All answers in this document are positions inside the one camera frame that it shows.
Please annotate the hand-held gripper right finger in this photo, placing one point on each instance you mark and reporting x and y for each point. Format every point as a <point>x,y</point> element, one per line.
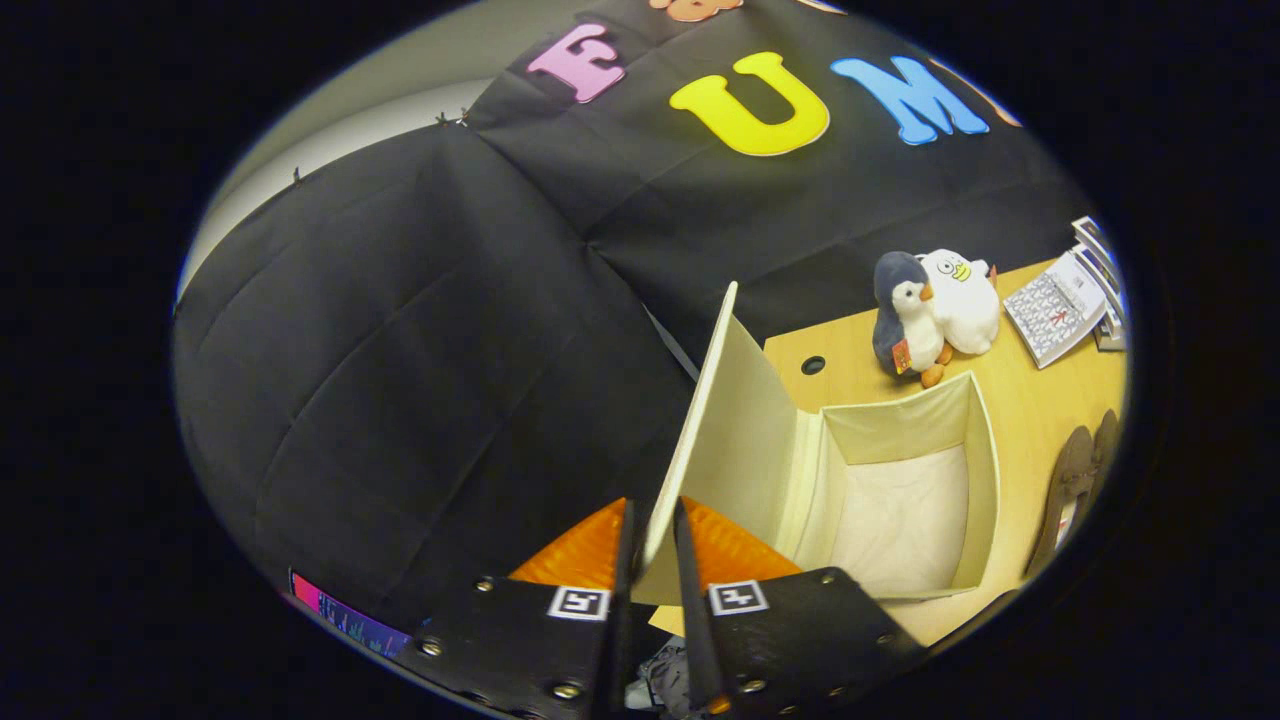
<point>695,640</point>

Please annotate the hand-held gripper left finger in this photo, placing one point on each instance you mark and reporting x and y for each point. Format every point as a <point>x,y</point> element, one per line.
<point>621,620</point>

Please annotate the beige fabric storage box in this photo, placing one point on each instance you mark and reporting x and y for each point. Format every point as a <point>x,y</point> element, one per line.
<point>740,440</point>

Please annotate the brown fuzzy shoe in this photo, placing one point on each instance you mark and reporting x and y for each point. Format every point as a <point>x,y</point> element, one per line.
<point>1106,445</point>
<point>1065,490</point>

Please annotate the grey patterned cloth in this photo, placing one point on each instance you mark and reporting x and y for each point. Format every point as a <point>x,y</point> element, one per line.
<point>665,685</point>

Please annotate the colourful monitor screen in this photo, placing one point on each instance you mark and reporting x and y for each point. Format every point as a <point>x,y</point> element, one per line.
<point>345,615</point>

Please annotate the black backdrop cloth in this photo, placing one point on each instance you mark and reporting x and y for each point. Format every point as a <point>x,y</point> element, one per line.
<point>420,350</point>

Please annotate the grey penguin plush toy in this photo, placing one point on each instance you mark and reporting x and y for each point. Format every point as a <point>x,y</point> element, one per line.
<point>905,320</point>

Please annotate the white duck plush toy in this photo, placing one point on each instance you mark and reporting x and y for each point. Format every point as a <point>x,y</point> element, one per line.
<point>965,305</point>

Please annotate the grey patterned cover book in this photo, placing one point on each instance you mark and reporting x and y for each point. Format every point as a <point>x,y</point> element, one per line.
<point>1055,310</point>

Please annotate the white book black lettering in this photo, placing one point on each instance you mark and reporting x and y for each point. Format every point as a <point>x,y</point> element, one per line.
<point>1115,325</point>

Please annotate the white book blue cover picture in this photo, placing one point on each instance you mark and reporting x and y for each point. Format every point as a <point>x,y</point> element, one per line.
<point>1108,285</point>

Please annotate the white book dark cover picture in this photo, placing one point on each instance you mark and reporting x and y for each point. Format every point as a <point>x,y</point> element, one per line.
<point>1092,238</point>

